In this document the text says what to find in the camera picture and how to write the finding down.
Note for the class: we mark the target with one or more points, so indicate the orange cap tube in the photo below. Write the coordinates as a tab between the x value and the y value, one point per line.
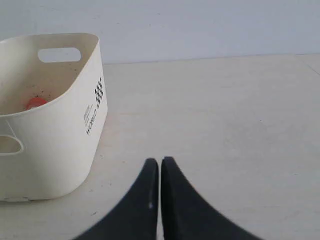
35	102

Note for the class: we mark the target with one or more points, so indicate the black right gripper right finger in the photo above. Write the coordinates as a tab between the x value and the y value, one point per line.
186	215

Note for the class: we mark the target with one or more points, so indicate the small cream plastic bin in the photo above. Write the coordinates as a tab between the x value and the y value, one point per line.
47	152

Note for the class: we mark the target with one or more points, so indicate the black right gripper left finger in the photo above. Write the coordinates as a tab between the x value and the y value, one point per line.
135	217

